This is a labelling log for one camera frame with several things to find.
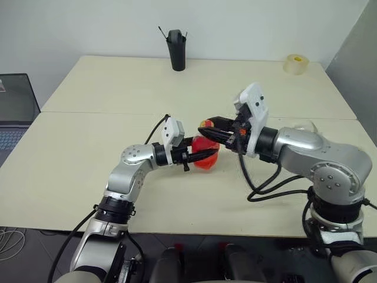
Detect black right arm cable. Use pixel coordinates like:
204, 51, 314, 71
236, 146, 315, 203

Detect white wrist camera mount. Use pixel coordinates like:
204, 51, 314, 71
161, 117, 186, 164
233, 83, 270, 157

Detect long black pen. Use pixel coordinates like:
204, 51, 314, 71
157, 25, 171, 41

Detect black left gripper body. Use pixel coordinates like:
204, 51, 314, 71
172, 144, 191, 172

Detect clear bottle with orange drink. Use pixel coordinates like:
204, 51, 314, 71
190, 126, 220, 172

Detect white floor cable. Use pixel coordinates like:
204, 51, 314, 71
0, 226, 28, 255

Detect dark rounded shape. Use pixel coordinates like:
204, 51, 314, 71
149, 246, 193, 283

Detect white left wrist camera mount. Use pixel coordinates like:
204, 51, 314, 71
161, 117, 186, 164

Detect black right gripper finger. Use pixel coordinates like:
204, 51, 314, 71
210, 116, 239, 128
197, 126, 234, 146

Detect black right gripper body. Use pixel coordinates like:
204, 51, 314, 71
225, 105, 254, 154

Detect clear tape roll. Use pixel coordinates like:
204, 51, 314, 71
283, 53, 311, 76

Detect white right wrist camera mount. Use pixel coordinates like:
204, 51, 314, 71
233, 83, 270, 157

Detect dark laptop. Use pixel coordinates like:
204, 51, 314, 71
0, 73, 41, 167

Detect black pen holder cup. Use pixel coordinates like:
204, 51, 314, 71
166, 34, 188, 73

